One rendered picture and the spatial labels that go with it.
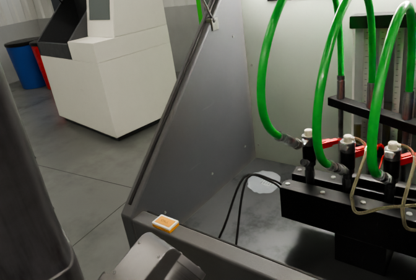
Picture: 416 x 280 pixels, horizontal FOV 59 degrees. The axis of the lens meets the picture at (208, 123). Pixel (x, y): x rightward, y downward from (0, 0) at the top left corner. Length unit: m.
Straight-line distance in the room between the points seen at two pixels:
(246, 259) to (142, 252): 0.39
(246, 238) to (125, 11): 2.93
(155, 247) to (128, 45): 3.32
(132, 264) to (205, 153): 0.71
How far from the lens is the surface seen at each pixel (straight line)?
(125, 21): 3.59
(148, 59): 3.74
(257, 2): 1.08
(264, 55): 0.58
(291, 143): 0.70
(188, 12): 5.58
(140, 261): 0.33
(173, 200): 0.95
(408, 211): 0.78
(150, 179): 0.87
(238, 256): 0.71
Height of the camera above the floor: 1.43
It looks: 23 degrees down
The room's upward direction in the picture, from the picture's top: 8 degrees counter-clockwise
